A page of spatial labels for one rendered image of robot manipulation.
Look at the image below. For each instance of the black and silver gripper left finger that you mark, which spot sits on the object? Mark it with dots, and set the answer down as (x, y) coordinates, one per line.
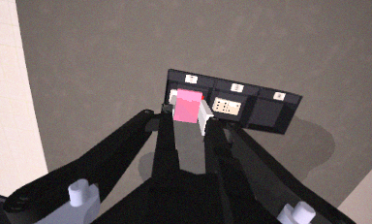
(72, 194)

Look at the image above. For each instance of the black rack of labelled bins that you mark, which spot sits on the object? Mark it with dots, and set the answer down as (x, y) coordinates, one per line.
(261, 109)

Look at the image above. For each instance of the red and white eraser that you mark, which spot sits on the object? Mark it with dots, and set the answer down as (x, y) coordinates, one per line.
(173, 92)

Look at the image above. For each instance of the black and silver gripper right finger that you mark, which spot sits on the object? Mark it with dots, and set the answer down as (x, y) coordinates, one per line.
(284, 196)

